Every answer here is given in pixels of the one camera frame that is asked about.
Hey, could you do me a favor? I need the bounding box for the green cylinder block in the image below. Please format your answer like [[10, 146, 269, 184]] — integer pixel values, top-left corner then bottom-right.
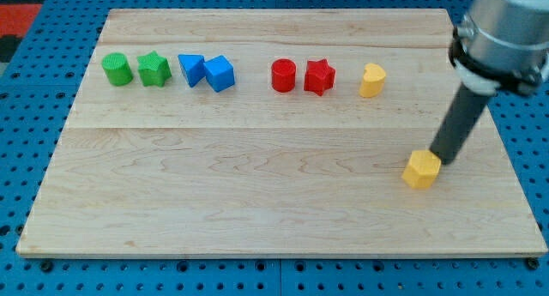
[[101, 52, 133, 87]]

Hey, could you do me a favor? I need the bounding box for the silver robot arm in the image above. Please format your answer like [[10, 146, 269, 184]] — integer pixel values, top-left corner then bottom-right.
[[449, 0, 548, 96]]

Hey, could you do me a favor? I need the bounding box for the red star block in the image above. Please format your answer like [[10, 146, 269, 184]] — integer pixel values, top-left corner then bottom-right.
[[304, 58, 335, 96]]

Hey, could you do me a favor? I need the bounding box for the green star block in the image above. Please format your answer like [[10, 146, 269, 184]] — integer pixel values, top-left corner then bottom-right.
[[136, 51, 172, 88]]

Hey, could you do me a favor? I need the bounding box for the blue triangle block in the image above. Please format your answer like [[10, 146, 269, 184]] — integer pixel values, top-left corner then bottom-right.
[[178, 54, 206, 88]]

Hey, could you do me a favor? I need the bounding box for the blue cube block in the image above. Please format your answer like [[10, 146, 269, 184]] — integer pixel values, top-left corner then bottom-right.
[[204, 55, 235, 93]]

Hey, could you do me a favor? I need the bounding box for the red cylinder block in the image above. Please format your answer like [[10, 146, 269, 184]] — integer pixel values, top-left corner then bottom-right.
[[271, 58, 297, 93]]

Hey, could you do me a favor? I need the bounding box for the yellow hexagon block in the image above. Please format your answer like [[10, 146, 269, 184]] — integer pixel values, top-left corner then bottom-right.
[[401, 149, 442, 189]]

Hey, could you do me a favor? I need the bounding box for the light wooden board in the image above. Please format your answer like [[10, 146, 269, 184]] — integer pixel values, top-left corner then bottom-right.
[[16, 9, 547, 259]]

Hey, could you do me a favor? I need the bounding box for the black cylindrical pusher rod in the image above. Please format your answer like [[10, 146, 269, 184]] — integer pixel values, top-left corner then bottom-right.
[[429, 84, 491, 165]]

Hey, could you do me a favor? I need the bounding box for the yellow heart block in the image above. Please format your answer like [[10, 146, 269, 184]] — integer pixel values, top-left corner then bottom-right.
[[359, 63, 387, 98]]

